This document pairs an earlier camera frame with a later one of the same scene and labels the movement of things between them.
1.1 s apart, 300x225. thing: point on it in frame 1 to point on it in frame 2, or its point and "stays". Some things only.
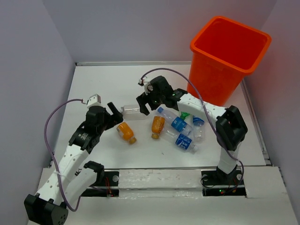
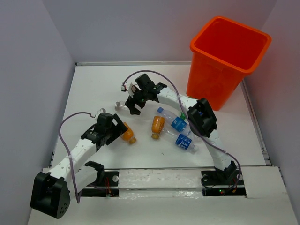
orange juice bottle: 126,132 stays
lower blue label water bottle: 180,140 stays
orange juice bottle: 158,123 stays
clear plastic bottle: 132,112 to 121,106
